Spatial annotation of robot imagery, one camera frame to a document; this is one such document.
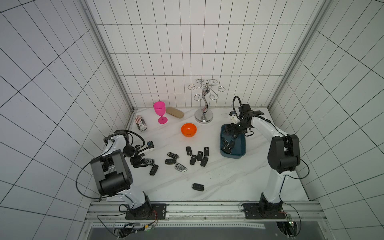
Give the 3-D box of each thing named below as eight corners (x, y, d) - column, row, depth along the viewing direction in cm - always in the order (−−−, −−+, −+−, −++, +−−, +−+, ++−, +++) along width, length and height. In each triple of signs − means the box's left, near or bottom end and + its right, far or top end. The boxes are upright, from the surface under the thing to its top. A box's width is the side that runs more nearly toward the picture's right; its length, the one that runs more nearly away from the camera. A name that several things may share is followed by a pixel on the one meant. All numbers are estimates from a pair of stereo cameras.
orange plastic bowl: (181, 137, 103) (180, 134, 100) (181, 126, 109) (181, 123, 106) (197, 137, 103) (197, 134, 100) (197, 126, 109) (197, 123, 106)
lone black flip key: (191, 189, 82) (191, 188, 80) (192, 183, 84) (192, 182, 82) (203, 192, 81) (203, 191, 79) (204, 186, 83) (204, 185, 81)
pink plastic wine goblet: (156, 124, 112) (152, 110, 100) (158, 115, 117) (154, 101, 105) (167, 124, 112) (163, 110, 100) (168, 115, 117) (165, 101, 105)
